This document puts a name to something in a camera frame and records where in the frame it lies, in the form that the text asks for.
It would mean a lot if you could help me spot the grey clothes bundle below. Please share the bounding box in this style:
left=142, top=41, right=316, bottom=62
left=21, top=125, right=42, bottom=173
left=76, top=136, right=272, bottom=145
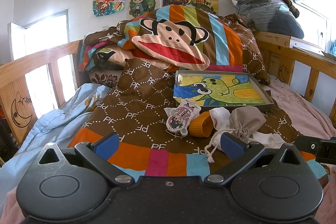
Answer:
left=231, top=0, right=304, bottom=39

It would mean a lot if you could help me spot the orange fabric band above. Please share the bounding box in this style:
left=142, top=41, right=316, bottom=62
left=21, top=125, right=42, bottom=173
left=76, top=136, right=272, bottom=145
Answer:
left=189, top=111, right=214, bottom=138

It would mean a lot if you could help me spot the wooden bed frame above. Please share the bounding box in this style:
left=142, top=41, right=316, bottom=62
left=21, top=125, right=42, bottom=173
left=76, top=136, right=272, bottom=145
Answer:
left=1, top=31, right=335, bottom=144

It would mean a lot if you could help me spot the brown monkey print duvet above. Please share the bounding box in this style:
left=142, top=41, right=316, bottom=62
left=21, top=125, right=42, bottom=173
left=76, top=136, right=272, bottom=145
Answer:
left=67, top=4, right=329, bottom=181

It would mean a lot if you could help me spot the anime poster lower left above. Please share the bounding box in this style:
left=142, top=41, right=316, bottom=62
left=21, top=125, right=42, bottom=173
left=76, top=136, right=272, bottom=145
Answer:
left=92, top=0, right=126, bottom=16

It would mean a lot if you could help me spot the blond boy poster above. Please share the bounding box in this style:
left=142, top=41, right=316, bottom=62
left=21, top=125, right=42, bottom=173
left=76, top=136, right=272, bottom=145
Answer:
left=129, top=0, right=156, bottom=18

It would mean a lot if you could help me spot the grey tray with dinosaur picture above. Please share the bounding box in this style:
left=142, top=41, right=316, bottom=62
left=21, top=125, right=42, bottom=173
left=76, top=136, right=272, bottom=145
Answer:
left=173, top=70, right=274, bottom=112

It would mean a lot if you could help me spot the floral brown pillow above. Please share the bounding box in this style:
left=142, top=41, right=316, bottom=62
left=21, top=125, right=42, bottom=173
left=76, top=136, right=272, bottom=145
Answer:
left=88, top=67, right=123, bottom=88

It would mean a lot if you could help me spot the beige drawstring pouch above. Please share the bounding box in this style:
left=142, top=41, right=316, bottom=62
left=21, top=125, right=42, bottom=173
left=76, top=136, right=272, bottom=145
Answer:
left=229, top=106, right=266, bottom=143

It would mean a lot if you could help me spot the light blue blanket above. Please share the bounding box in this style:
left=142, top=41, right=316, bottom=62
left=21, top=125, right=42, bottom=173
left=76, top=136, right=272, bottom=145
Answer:
left=0, top=84, right=110, bottom=208

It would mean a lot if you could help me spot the white drawstring pouch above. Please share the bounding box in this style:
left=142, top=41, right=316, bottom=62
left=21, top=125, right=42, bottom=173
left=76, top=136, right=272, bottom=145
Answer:
left=205, top=107, right=285, bottom=163

